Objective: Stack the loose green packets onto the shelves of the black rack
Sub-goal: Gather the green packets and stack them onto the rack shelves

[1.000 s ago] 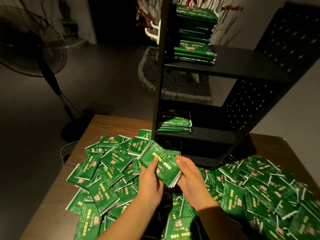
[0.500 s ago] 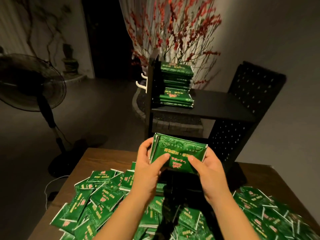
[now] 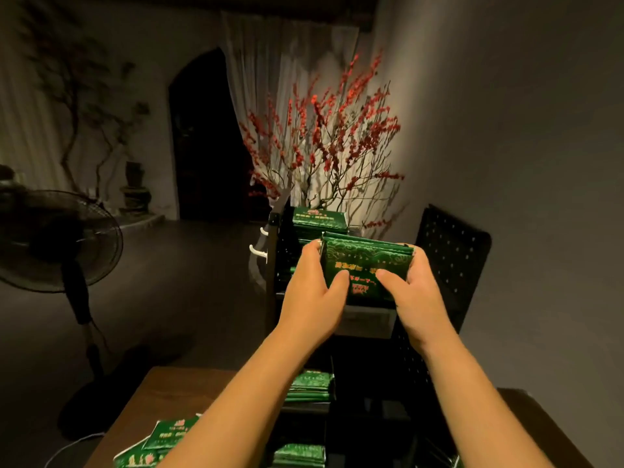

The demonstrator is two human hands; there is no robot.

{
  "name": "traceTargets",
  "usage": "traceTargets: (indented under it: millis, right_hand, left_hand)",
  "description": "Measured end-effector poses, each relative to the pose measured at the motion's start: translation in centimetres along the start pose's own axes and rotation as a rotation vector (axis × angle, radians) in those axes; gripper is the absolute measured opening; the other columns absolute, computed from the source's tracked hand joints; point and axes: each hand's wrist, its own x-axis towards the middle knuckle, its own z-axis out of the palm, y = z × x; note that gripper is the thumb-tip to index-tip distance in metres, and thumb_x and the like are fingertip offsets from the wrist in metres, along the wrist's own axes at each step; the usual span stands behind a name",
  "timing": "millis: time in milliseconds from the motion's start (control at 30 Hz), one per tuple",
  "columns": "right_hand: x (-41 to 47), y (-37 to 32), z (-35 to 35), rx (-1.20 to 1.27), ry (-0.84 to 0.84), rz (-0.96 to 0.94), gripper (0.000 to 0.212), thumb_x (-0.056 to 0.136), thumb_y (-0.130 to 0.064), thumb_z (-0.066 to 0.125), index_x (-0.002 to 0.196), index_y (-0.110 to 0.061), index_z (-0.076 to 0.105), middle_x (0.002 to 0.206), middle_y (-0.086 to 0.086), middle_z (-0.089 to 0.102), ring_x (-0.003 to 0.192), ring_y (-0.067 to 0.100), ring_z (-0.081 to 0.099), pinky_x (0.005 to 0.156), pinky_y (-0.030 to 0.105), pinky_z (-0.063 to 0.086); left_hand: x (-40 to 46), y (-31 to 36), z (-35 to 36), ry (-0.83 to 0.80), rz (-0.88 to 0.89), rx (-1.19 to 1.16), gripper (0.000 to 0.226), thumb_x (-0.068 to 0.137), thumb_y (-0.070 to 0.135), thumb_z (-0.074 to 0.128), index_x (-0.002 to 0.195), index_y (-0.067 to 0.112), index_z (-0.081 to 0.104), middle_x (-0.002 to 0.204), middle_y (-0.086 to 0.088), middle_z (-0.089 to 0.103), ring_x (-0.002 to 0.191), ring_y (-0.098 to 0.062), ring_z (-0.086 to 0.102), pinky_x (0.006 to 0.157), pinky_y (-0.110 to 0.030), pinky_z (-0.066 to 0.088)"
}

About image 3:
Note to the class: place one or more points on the person's left hand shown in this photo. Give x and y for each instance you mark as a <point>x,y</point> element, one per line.
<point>312,297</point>

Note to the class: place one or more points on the person's right hand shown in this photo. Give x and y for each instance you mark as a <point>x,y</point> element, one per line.
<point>419,302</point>

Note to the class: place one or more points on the black metal shelf rack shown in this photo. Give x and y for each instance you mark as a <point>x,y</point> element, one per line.
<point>453,258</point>

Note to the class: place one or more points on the pile of green packets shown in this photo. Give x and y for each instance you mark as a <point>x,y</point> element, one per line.
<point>156,438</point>

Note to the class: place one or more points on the person's right forearm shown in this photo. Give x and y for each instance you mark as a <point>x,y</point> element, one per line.
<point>487,409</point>

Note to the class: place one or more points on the person's left forearm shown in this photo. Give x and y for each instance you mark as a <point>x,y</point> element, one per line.
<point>244,404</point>

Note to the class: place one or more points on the white hook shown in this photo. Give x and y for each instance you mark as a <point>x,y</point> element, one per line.
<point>263,231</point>
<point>257,252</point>

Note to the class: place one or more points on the red berry branches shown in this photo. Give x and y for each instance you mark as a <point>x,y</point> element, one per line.
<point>322,131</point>

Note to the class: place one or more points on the dark vase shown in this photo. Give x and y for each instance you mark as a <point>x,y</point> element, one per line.
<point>136,190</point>

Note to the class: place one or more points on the white curtain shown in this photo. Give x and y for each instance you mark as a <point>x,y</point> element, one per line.
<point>29,122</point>
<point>263,63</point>

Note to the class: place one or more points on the black standing fan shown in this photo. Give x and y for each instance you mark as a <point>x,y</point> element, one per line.
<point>54,239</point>

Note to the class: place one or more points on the bare branched tree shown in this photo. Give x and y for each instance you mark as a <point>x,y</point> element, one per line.
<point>78,92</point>

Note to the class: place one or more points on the dark chair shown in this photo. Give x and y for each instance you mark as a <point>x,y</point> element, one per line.
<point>12,185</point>

